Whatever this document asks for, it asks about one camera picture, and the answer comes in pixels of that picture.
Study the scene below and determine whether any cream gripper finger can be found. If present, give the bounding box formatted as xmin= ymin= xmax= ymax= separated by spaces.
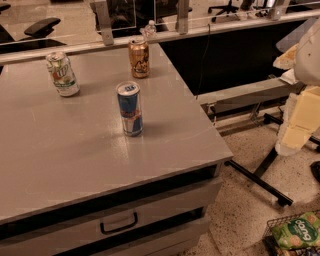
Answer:
xmin=273 ymin=44 xmax=298 ymax=70
xmin=275 ymin=86 xmax=320 ymax=156

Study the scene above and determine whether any blue silver redbull can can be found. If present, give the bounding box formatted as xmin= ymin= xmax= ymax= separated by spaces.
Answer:
xmin=116 ymin=81 xmax=143 ymax=137

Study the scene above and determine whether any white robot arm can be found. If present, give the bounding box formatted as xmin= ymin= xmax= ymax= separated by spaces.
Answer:
xmin=273 ymin=19 xmax=320 ymax=156

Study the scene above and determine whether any gold brown soda can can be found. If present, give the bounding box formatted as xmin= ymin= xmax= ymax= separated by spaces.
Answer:
xmin=128 ymin=37 xmax=150 ymax=78

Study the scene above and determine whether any green white 7up can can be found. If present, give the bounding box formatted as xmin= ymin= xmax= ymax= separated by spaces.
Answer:
xmin=46 ymin=52 xmax=80 ymax=97

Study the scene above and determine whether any black shoe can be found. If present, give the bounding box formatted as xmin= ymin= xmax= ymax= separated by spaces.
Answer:
xmin=310 ymin=161 xmax=320 ymax=183

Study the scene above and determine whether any distant black office chair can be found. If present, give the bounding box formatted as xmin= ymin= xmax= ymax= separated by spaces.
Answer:
xmin=207 ymin=0 xmax=239 ymax=23

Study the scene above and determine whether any green snack bag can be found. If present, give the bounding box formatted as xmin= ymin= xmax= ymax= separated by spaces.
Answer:
xmin=271 ymin=212 xmax=320 ymax=250

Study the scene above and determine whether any clear plastic water bottle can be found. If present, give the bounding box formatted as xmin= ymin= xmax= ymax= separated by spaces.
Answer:
xmin=140 ymin=20 xmax=157 ymax=40

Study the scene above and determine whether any black metal table leg frame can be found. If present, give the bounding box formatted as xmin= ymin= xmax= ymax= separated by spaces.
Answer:
xmin=224 ymin=114 xmax=320 ymax=207

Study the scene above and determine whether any hanging black cable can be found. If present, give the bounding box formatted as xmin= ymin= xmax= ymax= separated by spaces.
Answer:
xmin=194 ymin=23 xmax=212 ymax=98

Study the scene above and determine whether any black wire basket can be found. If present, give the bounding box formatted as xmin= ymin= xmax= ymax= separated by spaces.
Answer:
xmin=262 ymin=210 xmax=320 ymax=256

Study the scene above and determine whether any grey drawer with black handle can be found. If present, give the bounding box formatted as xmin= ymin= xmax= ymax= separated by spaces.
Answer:
xmin=0 ymin=178 xmax=222 ymax=256

